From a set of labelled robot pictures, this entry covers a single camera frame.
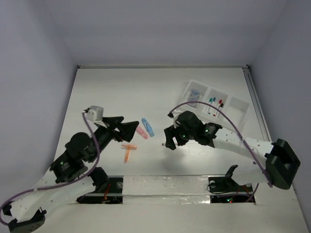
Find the black whiteboard marker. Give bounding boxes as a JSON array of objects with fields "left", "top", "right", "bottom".
[{"left": 216, "top": 103, "right": 224, "bottom": 117}]

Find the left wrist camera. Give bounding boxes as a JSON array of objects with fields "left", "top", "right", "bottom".
[{"left": 82, "top": 105, "right": 104, "bottom": 122}]

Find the blue whiteboard marker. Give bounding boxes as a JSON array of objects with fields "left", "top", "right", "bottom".
[{"left": 210, "top": 97, "right": 216, "bottom": 115}]

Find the paper clip jar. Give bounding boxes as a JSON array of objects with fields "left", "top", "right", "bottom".
[
  {"left": 188, "top": 96, "right": 199, "bottom": 108},
  {"left": 190, "top": 89, "right": 201, "bottom": 98}
]

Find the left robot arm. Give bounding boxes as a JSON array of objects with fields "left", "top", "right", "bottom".
[{"left": 0, "top": 111, "right": 139, "bottom": 233}]

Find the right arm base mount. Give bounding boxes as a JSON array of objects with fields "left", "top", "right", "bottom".
[{"left": 207, "top": 165, "right": 256, "bottom": 204}]

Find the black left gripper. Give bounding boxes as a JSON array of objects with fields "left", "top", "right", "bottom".
[{"left": 89, "top": 116, "right": 139, "bottom": 162}]

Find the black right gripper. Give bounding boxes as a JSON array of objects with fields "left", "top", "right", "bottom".
[{"left": 165, "top": 121, "right": 196, "bottom": 149}]

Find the white compartment organizer tray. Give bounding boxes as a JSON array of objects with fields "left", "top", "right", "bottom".
[{"left": 173, "top": 80, "right": 249, "bottom": 131}]

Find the green whiteboard marker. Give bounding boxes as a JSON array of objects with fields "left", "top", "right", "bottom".
[{"left": 207, "top": 98, "right": 213, "bottom": 114}]

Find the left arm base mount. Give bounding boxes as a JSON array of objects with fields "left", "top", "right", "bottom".
[{"left": 76, "top": 167, "right": 123, "bottom": 204}]

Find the blue highlighter pen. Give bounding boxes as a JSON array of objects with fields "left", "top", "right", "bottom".
[{"left": 141, "top": 118, "right": 155, "bottom": 137}]

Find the orange highlighter pen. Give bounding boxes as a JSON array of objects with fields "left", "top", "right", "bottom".
[{"left": 122, "top": 144, "right": 138, "bottom": 163}]

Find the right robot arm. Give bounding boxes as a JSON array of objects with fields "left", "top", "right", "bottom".
[{"left": 164, "top": 111, "right": 301, "bottom": 190}]

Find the pink highlighter pen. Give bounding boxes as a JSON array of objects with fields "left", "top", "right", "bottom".
[{"left": 136, "top": 126, "right": 148, "bottom": 139}]

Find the red whiteboard marker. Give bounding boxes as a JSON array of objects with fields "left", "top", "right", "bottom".
[{"left": 213, "top": 100, "right": 222, "bottom": 117}]

